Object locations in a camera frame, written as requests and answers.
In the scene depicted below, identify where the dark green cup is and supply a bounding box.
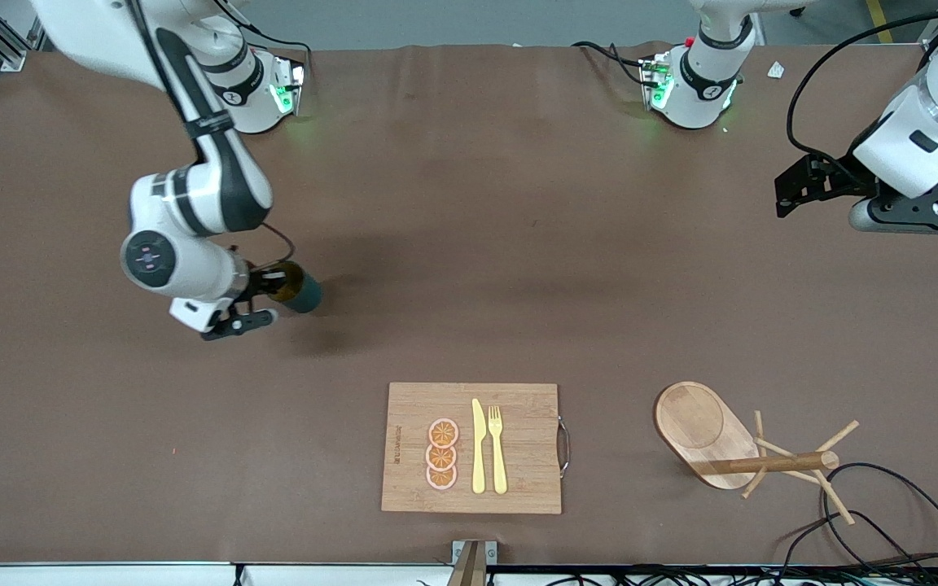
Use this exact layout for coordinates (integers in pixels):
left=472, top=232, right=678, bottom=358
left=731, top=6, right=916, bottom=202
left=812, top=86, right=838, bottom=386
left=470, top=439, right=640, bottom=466
left=264, top=260, right=323, bottom=315

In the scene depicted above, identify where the wooden mug rack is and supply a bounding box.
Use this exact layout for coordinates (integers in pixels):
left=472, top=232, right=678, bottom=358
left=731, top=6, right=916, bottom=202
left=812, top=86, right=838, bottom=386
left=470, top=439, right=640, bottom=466
left=654, top=381, right=859, bottom=526

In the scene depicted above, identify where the table cover sheet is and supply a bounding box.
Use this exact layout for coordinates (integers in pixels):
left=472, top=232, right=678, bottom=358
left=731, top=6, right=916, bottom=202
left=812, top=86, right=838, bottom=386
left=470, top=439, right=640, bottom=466
left=0, top=42, right=938, bottom=566

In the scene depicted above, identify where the yellow plastic knife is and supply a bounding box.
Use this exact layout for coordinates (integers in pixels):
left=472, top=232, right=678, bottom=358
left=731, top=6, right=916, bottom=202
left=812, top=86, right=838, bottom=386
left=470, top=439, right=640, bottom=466
left=471, top=398, right=487, bottom=495

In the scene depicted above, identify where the yellow plastic fork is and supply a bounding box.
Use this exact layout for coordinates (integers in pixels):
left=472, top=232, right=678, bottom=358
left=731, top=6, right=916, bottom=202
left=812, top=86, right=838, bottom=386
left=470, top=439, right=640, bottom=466
left=488, top=405, right=509, bottom=496

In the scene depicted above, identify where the bamboo cutting board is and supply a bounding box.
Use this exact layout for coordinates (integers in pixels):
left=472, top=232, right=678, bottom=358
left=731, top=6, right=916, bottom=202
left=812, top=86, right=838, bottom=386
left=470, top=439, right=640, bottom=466
left=380, top=383, right=572, bottom=515

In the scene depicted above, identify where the black right arm base cable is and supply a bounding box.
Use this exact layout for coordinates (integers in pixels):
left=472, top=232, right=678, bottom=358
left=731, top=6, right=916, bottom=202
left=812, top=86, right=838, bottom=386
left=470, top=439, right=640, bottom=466
left=225, top=0, right=313, bottom=82

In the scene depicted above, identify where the black arm base cable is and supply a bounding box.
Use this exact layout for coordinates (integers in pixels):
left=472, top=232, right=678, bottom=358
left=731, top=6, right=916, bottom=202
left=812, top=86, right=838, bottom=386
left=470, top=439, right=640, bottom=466
left=572, top=41, right=651, bottom=86
left=225, top=0, right=313, bottom=82

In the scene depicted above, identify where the black left arm base cable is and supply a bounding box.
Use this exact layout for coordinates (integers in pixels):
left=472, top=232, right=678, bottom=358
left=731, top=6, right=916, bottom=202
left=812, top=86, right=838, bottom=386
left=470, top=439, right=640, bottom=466
left=572, top=41, right=651, bottom=86

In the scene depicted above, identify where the black looped cable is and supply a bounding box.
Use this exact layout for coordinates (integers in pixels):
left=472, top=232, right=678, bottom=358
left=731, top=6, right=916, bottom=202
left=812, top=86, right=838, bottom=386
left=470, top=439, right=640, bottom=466
left=821, top=461, right=938, bottom=566

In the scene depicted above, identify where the metal bracket with brown post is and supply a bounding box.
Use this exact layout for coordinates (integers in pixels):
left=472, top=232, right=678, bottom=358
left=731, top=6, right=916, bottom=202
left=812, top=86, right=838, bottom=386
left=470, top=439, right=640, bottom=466
left=446, top=540, right=498, bottom=586

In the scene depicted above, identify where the thin black cable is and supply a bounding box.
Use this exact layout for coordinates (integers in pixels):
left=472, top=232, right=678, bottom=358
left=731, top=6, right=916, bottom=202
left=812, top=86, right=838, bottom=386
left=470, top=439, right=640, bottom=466
left=774, top=509, right=930, bottom=569

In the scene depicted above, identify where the black cable along table edge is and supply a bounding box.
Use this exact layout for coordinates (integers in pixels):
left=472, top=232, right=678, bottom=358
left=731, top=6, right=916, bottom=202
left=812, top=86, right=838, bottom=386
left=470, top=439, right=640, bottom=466
left=510, top=563, right=938, bottom=586

